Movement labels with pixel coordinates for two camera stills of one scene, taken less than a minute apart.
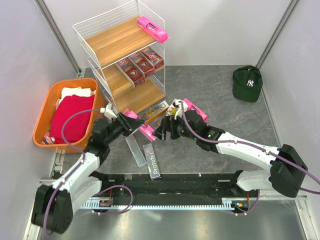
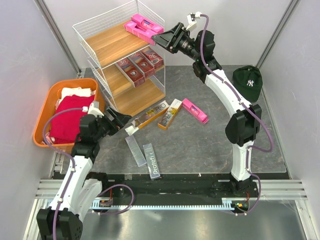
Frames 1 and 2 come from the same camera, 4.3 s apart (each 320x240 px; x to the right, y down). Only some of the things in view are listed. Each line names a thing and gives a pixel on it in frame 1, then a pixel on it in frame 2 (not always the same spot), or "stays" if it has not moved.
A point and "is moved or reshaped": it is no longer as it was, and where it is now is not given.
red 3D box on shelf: [157, 61] stays
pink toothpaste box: [191, 106] stays
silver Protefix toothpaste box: [151, 161] stays
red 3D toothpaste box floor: [137, 77] stays
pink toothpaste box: [145, 25] is moved or reshaped
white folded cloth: [79, 91] stays
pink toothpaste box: [146, 131] → [144, 35]
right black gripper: [168, 125] → [170, 39]
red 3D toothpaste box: [147, 68] stays
